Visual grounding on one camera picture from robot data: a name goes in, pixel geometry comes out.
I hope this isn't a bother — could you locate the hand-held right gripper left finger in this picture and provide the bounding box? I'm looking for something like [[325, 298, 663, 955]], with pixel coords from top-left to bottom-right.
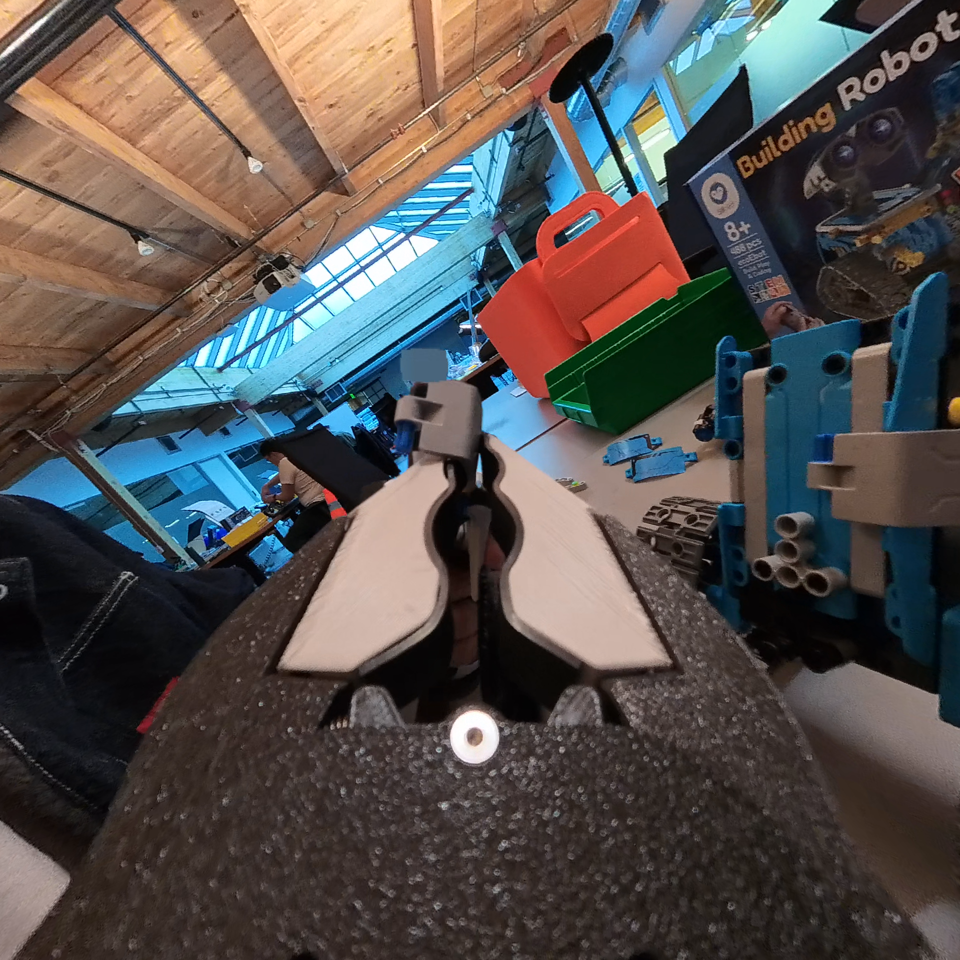
[[279, 457, 462, 674]]

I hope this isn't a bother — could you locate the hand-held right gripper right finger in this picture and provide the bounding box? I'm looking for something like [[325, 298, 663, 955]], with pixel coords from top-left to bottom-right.
[[480, 436, 672, 672]]

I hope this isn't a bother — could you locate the grey connector with blue pin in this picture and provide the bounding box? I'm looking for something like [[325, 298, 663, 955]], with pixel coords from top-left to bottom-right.
[[393, 381, 489, 541]]

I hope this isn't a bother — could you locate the blue grey tracked toy robot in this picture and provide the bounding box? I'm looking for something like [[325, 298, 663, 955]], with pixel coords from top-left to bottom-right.
[[636, 271, 960, 729]]

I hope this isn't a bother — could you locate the light grey desk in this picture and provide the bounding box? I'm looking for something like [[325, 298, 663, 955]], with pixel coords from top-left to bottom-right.
[[517, 375, 960, 960]]

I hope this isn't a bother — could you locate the blue curved brick panel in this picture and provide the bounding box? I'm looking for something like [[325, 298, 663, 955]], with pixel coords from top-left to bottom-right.
[[626, 447, 699, 483], [603, 435, 665, 466]]

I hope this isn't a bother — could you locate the green plastic bin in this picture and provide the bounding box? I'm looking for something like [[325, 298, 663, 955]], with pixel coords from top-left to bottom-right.
[[543, 268, 770, 436]]

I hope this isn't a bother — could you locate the person's clothed body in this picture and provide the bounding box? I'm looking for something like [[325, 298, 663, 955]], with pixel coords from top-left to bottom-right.
[[0, 495, 260, 960]]

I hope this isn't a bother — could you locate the ceiling projector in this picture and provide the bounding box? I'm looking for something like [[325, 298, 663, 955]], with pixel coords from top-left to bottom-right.
[[251, 255, 301, 305]]

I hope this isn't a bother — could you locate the large robot kit box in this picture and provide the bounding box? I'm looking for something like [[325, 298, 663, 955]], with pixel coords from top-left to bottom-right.
[[686, 0, 960, 342]]

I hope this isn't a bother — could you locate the black pole stand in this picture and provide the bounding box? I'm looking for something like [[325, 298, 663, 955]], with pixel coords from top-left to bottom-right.
[[549, 33, 640, 198]]

